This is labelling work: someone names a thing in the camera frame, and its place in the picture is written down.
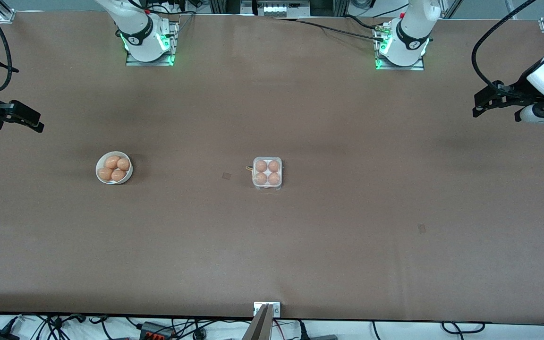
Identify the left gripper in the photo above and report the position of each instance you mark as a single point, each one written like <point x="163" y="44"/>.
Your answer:
<point x="520" y="91"/>

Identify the brown egg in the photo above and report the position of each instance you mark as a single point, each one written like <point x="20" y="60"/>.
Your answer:
<point x="118" y="175"/>
<point x="112" y="162"/>
<point x="261" y="165"/>
<point x="105" y="174"/>
<point x="274" y="165"/>
<point x="261" y="178"/>
<point x="274" y="178"/>
<point x="123" y="164"/>

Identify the clear plastic egg box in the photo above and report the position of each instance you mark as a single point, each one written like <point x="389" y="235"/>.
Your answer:
<point x="267" y="187"/>

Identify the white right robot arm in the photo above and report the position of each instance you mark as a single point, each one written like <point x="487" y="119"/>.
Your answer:
<point x="140" y="33"/>

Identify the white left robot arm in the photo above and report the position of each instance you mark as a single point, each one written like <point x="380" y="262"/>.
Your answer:
<point x="411" y="38"/>

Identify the white ceramic bowl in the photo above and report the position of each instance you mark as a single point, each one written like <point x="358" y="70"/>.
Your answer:
<point x="99" y="182"/>

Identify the white power strip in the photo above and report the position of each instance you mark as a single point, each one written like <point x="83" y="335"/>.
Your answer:
<point x="276" y="9"/>

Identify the black orange connector block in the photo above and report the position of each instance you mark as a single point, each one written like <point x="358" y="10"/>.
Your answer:
<point x="156" y="333"/>

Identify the silver camera mount bracket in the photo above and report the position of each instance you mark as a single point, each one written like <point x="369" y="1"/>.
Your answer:
<point x="276" y="309"/>

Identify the grey camera mount beam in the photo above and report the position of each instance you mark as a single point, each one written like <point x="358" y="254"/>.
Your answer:
<point x="259" y="328"/>

